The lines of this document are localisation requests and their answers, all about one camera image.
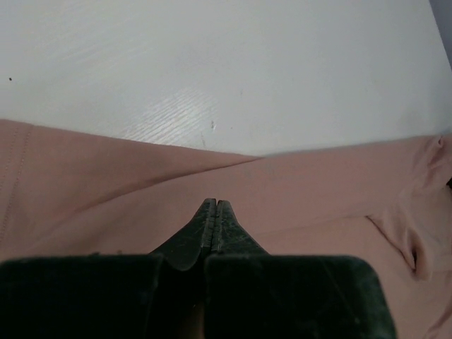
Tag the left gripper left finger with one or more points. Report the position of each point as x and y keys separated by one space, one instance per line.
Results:
x=108 y=296

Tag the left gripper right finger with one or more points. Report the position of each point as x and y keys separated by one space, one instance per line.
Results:
x=252 y=294

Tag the pink t shirt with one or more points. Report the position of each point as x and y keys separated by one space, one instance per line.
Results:
x=67 y=193

